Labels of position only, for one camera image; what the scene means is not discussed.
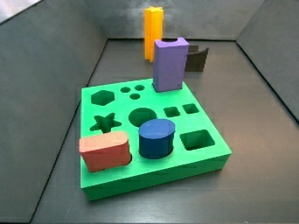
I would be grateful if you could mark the yellow star prism block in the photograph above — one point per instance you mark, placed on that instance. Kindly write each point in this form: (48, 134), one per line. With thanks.
(154, 26)

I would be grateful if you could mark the black curved block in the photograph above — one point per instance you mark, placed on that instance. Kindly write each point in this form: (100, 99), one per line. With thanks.
(196, 58)

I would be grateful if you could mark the green shape sorter board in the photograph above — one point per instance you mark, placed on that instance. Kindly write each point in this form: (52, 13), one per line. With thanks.
(116, 107)

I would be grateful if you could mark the blue cylinder block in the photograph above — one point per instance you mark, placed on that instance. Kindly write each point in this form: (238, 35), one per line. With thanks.
(156, 138)

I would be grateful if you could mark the purple notched rectangular block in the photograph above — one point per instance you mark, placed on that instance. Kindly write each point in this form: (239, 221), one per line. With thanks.
(170, 57)

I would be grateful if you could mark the red rounded block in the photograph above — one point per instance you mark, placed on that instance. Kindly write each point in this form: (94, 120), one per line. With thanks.
(106, 150)

